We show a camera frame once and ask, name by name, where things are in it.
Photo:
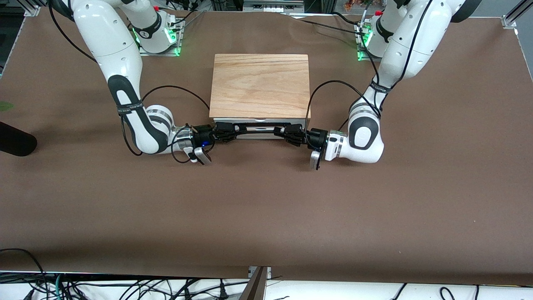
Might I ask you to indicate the brown wooden post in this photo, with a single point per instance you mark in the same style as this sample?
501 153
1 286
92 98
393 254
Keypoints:
254 289

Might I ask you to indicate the light wooden drawer cabinet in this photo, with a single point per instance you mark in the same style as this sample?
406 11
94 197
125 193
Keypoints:
260 83

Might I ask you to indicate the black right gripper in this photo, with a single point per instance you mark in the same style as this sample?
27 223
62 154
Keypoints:
202 135

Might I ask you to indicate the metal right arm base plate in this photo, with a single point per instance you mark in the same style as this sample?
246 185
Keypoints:
143 51

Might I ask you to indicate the black cylindrical object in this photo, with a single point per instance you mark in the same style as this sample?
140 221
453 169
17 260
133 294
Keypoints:
18 143

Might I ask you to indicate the grey metal box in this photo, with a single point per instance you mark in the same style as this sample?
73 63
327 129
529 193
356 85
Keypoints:
272 5

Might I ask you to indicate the brown table cover sheet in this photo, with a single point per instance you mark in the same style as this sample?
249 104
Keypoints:
266 208

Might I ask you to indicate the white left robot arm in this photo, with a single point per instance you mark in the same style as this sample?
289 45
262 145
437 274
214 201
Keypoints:
412 50

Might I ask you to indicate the aluminium frame profile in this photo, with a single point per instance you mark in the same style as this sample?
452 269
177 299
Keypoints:
511 16
33 8

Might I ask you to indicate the drawer with white front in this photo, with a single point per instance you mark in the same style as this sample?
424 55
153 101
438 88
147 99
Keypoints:
275 121

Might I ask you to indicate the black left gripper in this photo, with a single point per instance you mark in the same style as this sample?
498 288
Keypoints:
317 138

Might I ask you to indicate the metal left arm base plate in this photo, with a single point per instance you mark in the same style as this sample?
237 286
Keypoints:
362 56

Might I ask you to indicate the small metal bracket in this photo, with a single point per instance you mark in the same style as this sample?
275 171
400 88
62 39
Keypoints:
268 271

